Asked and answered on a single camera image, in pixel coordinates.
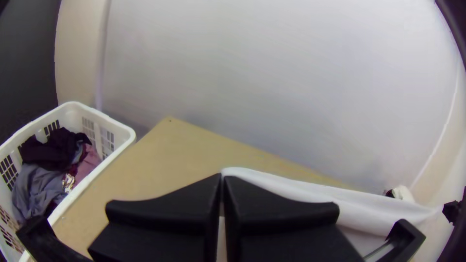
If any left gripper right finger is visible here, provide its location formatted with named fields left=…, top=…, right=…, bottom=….
left=222, top=176, right=366, bottom=262

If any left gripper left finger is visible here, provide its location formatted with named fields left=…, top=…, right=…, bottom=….
left=88, top=173, right=222, bottom=262

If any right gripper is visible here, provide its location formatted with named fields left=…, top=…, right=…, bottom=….
left=442, top=200, right=464, bottom=223

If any white t-shirt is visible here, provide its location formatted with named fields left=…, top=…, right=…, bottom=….
left=220, top=167, right=444, bottom=257

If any pile of folded clothes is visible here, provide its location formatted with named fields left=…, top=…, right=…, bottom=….
left=385, top=184, right=416, bottom=203

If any heap of clothes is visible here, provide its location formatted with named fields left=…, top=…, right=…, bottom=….
left=11, top=126, right=103, bottom=223

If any white laundry basket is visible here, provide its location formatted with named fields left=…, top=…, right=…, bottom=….
left=0, top=101, right=137, bottom=262

